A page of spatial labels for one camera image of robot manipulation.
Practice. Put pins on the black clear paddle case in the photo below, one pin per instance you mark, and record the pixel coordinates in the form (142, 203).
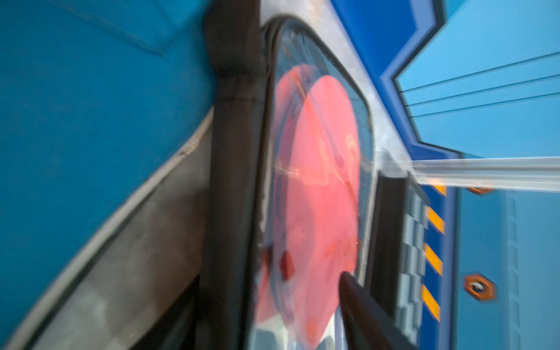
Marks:
(290, 184)

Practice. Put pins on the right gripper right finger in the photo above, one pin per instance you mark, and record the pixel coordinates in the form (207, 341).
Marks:
(366, 324)

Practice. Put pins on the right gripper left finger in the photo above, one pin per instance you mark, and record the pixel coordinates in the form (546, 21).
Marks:
(175, 329)

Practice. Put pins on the black white chessboard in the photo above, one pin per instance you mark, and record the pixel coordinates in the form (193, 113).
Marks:
(396, 258)

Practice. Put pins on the blue paddle case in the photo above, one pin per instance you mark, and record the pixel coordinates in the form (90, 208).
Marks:
(95, 97)

